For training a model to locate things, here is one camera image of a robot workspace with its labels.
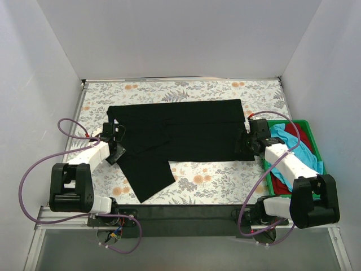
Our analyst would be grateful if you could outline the black t shirt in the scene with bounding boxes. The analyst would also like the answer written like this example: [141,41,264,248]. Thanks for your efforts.
[107,99,254,203]

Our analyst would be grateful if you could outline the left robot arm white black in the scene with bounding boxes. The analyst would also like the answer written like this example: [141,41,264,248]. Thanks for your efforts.
[49,123,126,226]

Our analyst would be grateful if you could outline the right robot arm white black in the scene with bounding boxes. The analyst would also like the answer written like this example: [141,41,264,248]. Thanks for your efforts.
[237,119,340,229]

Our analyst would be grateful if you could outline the cyan t shirt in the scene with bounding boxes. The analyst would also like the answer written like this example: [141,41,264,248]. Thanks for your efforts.
[267,123,324,190]

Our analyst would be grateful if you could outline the floral table mat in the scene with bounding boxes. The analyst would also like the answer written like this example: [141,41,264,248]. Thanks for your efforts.
[67,79,289,204]

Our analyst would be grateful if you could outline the red t shirt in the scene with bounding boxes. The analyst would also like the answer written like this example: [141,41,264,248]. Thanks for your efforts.
[272,121,314,195]

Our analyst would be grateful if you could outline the green plastic bin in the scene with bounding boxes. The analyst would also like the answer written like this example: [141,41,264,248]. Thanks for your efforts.
[263,119,335,199]

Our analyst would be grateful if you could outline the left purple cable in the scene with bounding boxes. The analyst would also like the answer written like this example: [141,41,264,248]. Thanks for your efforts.
[18,117,143,254]

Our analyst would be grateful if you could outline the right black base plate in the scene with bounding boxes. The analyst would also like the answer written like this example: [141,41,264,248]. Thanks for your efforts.
[241,208,289,226]

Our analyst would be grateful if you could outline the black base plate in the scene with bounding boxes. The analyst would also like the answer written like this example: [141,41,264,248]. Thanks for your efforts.
[241,208,289,226]
[87,207,138,227]

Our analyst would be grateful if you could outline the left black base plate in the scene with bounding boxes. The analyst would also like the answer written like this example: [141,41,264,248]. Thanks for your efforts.
[87,207,138,227]

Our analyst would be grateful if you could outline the aluminium frame rail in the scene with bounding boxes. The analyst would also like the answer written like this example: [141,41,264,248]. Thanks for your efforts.
[37,200,340,229]

